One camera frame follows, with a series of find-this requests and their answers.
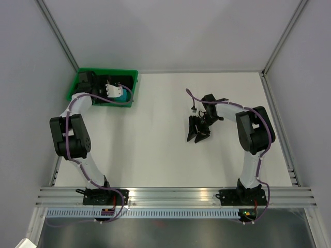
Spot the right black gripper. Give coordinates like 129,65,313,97
187,113,220,143

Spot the teal t shirt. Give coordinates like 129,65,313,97
113,89,130,103

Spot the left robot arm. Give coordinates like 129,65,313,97
50,71,113,205

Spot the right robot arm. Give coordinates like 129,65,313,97
187,94,276,206

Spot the green plastic tray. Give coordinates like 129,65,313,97
67,68,139,107

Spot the rolled black t shirt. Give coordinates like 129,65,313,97
109,75,134,90

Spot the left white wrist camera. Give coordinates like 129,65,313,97
106,84,123,98

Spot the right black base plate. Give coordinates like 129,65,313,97
215,189,267,206

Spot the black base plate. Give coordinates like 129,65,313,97
215,189,267,206
82,189,129,206

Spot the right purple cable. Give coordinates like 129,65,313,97
185,88,276,225

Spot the purple cable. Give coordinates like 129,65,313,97
185,88,276,225
46,83,135,228

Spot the white slotted cable duct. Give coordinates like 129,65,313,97
46,208,255,220

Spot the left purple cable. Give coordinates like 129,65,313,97
46,83,135,228

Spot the left aluminium frame post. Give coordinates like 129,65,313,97
35,0,79,72

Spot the aluminium frame post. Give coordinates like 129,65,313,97
35,0,79,72
261,0,309,77

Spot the aluminium front rail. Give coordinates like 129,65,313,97
35,187,317,209

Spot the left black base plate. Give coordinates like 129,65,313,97
82,189,129,206

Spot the right aluminium frame post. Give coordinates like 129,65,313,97
261,0,309,77

